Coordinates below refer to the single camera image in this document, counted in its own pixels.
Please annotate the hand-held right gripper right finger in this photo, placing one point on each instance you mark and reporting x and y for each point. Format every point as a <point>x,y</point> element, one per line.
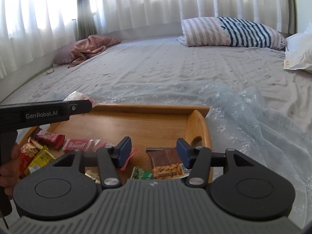
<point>182,153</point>

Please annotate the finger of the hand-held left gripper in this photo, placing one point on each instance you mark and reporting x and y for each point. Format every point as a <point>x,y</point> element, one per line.
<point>80,106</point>

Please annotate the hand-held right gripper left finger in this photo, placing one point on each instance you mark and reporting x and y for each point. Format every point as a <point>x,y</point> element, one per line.
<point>124,151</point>

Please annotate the white pink snack packet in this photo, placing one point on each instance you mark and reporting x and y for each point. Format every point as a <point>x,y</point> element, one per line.
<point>78,96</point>

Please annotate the brown almond chocolate packet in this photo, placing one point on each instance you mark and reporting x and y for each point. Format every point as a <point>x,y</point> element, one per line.
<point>165,165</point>

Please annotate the dark red snack packet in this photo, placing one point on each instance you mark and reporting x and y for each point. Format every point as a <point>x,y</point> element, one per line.
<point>50,137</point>

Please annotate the green snack packet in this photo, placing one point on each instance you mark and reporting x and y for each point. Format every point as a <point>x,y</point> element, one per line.
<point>141,174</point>

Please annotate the wooden tray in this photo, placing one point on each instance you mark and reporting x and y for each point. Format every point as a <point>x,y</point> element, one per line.
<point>146,126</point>

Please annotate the red biscuit packet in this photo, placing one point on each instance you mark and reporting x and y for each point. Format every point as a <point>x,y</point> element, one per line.
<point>78,145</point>

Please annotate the small cream candy packet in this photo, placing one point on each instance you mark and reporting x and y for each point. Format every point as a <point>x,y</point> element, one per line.
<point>92,175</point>

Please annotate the yellow snack packet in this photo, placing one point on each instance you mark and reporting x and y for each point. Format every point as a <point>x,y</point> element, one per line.
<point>41,159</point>

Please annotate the large red snack packet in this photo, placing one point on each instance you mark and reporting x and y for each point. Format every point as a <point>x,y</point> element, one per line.
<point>25,160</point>

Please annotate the person's left hand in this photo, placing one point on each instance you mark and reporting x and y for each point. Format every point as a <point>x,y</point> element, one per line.
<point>9,168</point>

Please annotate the purple pillow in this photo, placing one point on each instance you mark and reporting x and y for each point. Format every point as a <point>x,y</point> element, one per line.
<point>62,56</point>

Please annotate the pink blanket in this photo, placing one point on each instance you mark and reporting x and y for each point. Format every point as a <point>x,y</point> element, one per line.
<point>90,47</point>

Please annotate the grey-green curtain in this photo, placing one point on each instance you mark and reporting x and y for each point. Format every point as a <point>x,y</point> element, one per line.
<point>292,9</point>
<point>85,22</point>

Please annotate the grey bed sheet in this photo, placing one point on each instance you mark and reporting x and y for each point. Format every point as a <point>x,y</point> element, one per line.
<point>158,61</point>

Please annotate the white sheer curtain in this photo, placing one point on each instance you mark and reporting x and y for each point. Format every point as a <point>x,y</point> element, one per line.
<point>36,9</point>
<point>182,0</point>

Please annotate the striped pillow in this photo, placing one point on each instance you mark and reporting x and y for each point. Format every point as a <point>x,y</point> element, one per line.
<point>219,31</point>

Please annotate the white pillow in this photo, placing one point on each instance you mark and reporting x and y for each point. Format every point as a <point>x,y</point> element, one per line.
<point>301,51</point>

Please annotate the white wardrobe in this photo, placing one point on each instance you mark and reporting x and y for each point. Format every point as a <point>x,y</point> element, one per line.
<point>302,12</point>

